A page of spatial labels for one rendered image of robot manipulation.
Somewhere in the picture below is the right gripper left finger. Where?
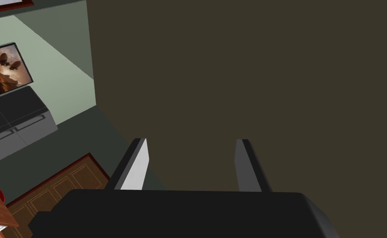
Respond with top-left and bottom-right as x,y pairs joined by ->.
105,138 -> 150,191

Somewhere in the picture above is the framed orange airship picture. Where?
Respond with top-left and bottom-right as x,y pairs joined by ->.
0,42 -> 34,98

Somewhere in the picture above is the brown patterned rug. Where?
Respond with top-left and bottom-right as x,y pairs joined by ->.
5,152 -> 111,238

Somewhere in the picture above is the grey low cabinet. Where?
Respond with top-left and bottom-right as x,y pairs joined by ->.
0,86 -> 58,170

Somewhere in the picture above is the red framed picture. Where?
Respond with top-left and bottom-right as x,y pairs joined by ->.
0,0 -> 35,16

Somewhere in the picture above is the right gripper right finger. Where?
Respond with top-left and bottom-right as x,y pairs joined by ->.
234,138 -> 273,193

